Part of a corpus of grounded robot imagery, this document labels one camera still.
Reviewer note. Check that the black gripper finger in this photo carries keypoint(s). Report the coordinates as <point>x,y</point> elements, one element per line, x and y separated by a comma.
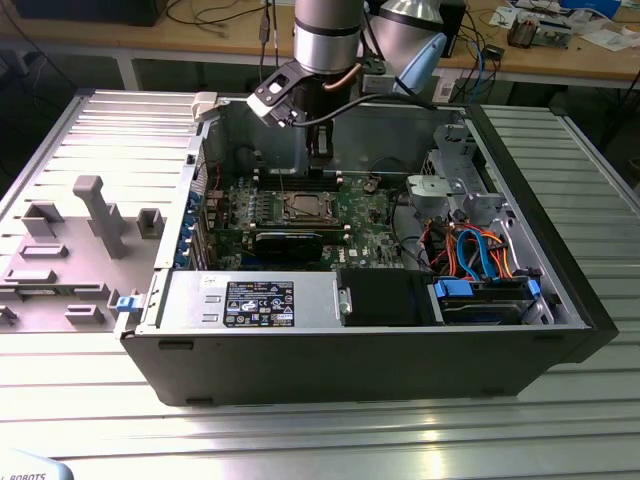
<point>320,162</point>

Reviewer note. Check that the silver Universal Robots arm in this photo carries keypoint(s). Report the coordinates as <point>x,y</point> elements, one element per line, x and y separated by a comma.
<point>325,35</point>

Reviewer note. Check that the white-clip RAM slot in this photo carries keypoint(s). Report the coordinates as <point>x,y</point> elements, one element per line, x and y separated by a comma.
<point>270,185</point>
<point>270,175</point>

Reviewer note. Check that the CPU socket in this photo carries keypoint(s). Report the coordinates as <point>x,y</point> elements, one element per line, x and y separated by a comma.
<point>284,216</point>

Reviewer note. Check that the copper finned CPU cooler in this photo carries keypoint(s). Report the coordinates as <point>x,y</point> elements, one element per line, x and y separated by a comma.
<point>522,32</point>

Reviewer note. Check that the round coin battery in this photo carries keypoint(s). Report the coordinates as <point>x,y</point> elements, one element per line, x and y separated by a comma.
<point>370,186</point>

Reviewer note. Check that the green motherboard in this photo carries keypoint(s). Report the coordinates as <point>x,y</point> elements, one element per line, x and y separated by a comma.
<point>372,235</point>

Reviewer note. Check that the black graphics card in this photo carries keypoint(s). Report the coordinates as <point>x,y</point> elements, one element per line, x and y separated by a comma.
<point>287,248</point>

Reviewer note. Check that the pale grey case latch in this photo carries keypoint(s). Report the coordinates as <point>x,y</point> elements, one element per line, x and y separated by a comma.
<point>205,107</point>

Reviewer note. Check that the wooden desk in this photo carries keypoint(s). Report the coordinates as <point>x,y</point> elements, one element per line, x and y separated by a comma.
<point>200,37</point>

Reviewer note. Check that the perforated metal drive cage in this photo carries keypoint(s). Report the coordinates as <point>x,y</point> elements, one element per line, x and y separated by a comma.
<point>450,137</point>

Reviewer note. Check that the white label box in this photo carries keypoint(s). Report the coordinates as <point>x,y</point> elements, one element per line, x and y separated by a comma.
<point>447,92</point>

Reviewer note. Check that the grey power supply unit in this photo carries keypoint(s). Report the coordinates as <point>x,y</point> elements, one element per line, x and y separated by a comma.
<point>310,300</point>

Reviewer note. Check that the black drive box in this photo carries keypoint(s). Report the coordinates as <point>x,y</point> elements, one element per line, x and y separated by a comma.
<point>385,300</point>

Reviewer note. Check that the tall black box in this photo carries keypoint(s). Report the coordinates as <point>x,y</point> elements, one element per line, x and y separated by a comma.
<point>456,25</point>

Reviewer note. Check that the small black adapter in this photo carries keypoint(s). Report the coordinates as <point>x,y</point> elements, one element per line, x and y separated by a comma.
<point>492,52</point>

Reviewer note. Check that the black open PC case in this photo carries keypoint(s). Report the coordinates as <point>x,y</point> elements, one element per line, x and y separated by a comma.
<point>350,365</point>

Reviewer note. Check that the white card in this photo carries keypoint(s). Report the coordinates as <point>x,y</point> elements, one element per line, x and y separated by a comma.
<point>502,17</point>

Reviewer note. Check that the hard disk in blue carrier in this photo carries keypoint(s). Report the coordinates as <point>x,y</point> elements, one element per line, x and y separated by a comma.
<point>480,311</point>

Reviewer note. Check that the blue plastic clip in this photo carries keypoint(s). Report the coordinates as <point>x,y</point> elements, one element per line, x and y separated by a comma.
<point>127,305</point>

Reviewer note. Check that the wide black box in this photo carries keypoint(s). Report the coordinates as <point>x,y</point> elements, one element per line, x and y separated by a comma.
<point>90,10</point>

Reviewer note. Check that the metal drive box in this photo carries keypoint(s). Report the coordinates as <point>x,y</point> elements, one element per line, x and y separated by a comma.
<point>555,35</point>

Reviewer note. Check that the grey parts rack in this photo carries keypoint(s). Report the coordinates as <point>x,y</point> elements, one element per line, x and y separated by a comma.
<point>75,280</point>

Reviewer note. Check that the green RAM stick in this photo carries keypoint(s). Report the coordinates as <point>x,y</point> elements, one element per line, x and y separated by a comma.
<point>75,289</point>

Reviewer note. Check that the blue box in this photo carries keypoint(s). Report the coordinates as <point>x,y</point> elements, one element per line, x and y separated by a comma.
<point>590,5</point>

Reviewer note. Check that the white papers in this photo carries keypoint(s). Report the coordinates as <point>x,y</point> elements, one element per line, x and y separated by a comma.
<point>607,39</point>

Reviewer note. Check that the pale blue teach pendant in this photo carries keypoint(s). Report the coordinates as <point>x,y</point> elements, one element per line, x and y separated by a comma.
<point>30,467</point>

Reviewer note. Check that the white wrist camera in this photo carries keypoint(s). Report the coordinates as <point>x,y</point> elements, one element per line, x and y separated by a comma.
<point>265,107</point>

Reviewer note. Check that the small grey wrist camera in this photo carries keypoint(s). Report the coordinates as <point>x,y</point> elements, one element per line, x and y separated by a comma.
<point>378,81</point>

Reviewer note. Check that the silver metal bracket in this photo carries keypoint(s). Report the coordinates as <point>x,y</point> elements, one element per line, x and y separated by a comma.
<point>435,192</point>

